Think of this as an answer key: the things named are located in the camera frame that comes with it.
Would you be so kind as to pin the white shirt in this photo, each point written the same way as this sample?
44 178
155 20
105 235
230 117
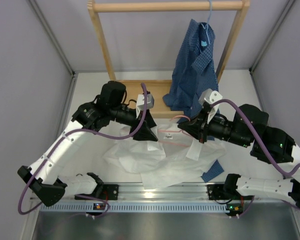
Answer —
163 165

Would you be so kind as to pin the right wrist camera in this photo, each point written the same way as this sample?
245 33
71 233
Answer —
211 97

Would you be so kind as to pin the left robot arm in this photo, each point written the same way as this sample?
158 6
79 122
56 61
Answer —
107 116

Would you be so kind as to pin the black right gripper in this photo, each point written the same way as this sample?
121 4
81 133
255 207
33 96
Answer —
198 127

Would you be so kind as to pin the aluminium frame post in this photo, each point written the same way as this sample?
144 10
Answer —
34 6
276 73

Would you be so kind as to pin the right aluminium frame post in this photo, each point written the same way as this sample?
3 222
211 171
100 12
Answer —
276 73

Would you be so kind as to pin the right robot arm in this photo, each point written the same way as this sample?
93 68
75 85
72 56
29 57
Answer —
270 145

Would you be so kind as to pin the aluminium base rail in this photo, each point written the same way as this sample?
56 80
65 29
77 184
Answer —
162 192

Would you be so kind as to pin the pink wire hanger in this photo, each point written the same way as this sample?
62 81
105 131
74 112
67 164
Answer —
170 133

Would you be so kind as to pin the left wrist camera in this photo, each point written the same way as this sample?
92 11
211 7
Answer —
140 103

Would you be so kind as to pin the grey slotted cable duct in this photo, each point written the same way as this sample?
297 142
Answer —
139 207

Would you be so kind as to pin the blue checked shirt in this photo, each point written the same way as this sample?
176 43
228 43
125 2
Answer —
194 70

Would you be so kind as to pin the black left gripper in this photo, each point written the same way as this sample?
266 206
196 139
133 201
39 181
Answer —
145 133

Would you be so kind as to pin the left aluminium frame post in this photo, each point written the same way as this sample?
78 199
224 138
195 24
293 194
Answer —
34 6

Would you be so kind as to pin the blue wire hanger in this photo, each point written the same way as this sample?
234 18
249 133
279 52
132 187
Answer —
209 22

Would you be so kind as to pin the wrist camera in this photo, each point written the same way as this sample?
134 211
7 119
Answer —
211 97
140 103

